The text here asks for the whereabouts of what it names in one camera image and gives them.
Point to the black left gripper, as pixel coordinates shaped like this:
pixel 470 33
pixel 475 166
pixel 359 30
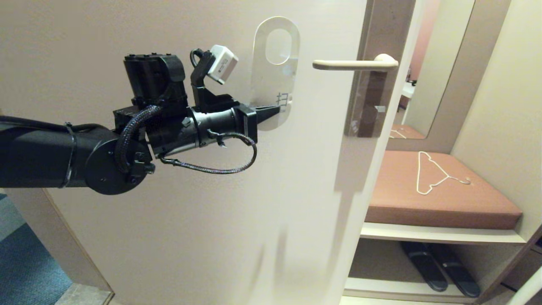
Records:
pixel 220 123

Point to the blue do-not-disturb door sign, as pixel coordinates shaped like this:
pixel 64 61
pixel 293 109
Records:
pixel 264 84

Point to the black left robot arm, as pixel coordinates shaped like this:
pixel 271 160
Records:
pixel 42 156

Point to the beige room door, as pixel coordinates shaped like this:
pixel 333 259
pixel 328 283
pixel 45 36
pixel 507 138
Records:
pixel 211 233

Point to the brown leather seat cushion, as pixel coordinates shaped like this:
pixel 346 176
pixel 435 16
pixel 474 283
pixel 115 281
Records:
pixel 402 199

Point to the white bench shelf board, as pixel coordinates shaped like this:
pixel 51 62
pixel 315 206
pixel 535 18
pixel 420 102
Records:
pixel 423 235

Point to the white low shelf board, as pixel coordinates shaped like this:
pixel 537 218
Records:
pixel 381 290

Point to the dark slipper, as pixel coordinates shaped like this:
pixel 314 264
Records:
pixel 425 267
pixel 459 273

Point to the white slanted bar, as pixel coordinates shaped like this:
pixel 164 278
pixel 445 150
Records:
pixel 529 292

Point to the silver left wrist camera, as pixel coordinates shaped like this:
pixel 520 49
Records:
pixel 223 63

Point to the taupe framed wall mirror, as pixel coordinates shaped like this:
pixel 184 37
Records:
pixel 440 63

